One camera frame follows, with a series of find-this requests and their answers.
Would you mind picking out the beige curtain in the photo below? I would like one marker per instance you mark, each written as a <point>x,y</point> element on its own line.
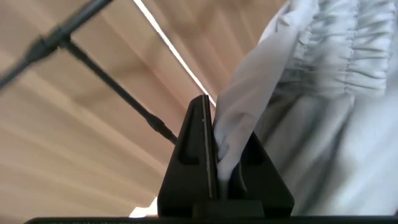
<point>77,155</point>

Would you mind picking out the pale grey shorts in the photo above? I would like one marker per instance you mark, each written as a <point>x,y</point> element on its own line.
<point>326,109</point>

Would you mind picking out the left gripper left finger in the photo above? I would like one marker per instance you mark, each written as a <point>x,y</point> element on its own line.
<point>189,177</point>

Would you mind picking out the black clothes rack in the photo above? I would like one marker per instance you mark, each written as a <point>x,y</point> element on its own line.
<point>102,77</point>

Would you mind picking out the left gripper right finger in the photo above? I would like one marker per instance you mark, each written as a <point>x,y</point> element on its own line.
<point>264,183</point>

